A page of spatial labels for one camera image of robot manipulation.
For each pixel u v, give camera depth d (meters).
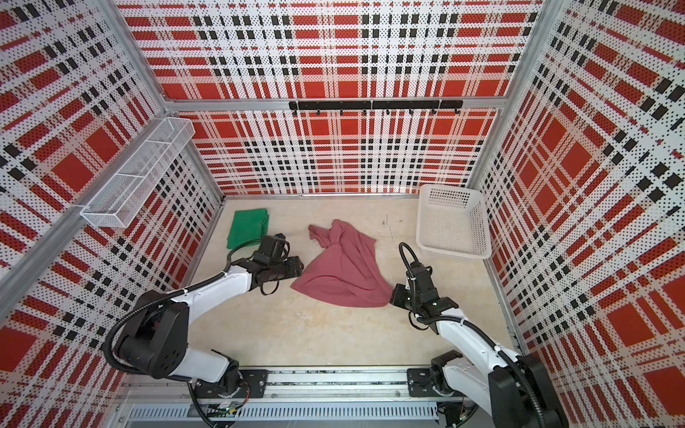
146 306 0.44
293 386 0.75
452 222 1.11
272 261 0.71
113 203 0.69
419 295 0.66
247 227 1.09
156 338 0.44
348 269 0.97
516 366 0.43
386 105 0.90
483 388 0.50
